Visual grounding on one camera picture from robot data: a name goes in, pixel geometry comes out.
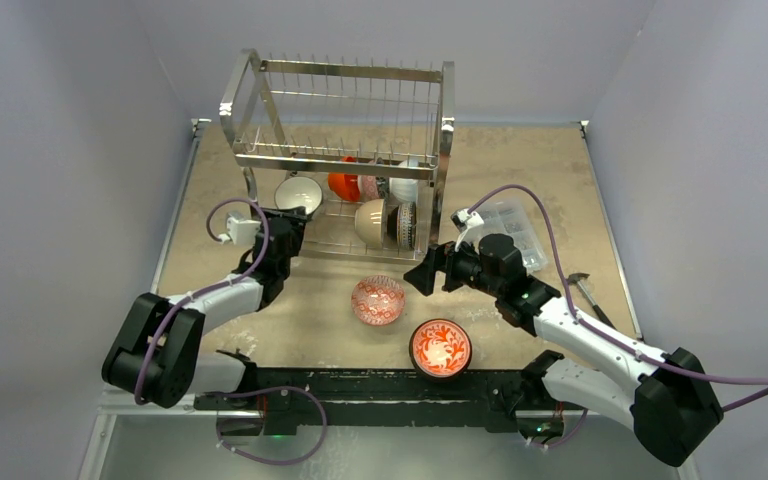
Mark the white red-rimmed bowl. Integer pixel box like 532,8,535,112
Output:
274,176,323,216

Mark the beige speckled bowl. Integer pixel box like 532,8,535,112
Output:
354,199,386,249

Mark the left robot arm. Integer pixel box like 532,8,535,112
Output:
101,207,309,409

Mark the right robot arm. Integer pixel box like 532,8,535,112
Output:
403,234,724,467

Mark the steel two-tier dish rack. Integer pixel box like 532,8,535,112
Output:
219,49,456,263

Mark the clear plastic screw box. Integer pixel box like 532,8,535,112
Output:
476,196,549,273

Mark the red geometric pattern bowl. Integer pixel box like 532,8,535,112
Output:
350,275,406,326

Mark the black hex key tool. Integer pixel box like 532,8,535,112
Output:
567,272,615,328

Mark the red floral pattern bowl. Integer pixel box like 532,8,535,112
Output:
408,318,473,381

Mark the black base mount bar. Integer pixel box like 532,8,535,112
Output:
194,366,581,443

